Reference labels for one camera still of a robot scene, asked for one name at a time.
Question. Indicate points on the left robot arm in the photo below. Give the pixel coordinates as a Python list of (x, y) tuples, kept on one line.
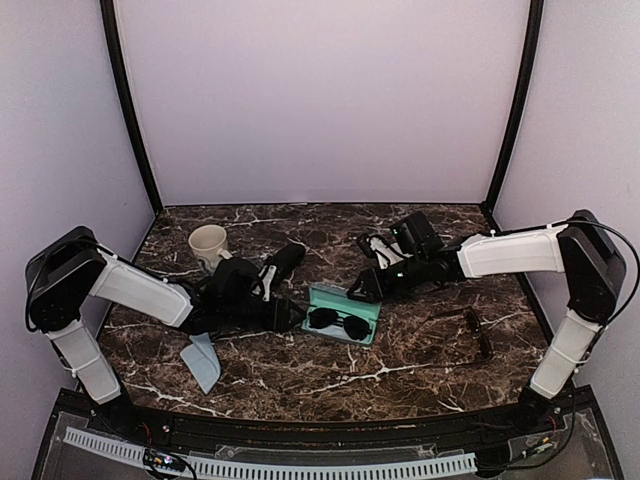
[(62, 276)]

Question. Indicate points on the grey glasses case green lining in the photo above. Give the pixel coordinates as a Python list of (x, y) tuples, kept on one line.
[(334, 297)]

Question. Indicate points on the black frame post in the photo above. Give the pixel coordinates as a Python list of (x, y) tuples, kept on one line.
[(516, 112), (123, 89)]

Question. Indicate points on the blue cleaning cloth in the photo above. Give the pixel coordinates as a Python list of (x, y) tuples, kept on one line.
[(202, 361)]

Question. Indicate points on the black aviator sunglasses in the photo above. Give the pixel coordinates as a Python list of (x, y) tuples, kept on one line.
[(356, 328)]

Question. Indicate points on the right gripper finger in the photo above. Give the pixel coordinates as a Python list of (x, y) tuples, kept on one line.
[(361, 285), (373, 297)]

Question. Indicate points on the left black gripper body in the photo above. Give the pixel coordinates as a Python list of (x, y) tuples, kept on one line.
[(276, 322)]

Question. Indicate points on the black glasses case cream lining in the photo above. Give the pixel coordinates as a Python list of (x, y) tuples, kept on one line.
[(282, 264)]

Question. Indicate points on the dark sunglasses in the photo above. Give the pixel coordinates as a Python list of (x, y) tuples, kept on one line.
[(451, 339)]

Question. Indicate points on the cream paper cup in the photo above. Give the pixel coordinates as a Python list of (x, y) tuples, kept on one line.
[(209, 245)]

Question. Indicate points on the white slotted cable duct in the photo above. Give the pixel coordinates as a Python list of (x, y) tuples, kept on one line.
[(201, 467)]

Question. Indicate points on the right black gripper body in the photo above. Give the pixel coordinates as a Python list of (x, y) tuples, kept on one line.
[(375, 283)]

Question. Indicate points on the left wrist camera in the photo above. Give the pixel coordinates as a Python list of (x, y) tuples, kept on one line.
[(262, 288)]

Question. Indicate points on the black front rail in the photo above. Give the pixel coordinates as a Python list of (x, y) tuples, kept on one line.
[(481, 429)]

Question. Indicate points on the left black frame post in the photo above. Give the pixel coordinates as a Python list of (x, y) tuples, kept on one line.
[(123, 89)]

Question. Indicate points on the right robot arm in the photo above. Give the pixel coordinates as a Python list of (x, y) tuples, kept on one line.
[(580, 248)]

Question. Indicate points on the right black frame post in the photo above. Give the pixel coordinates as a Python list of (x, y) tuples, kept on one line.
[(516, 112)]

